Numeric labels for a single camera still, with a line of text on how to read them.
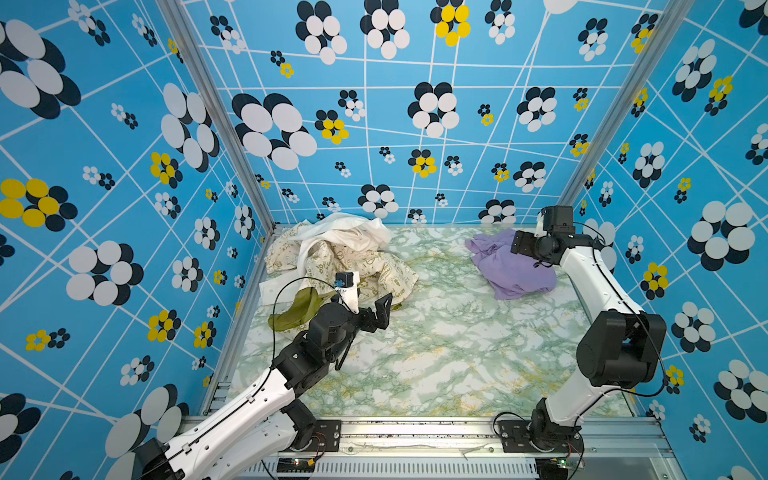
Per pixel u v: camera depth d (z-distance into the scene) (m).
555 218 0.68
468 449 0.72
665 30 0.70
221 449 0.44
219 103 0.85
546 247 0.66
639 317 0.46
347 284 0.61
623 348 0.46
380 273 0.94
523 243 0.81
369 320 0.63
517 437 0.72
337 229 0.96
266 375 0.50
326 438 0.72
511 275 1.00
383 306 0.64
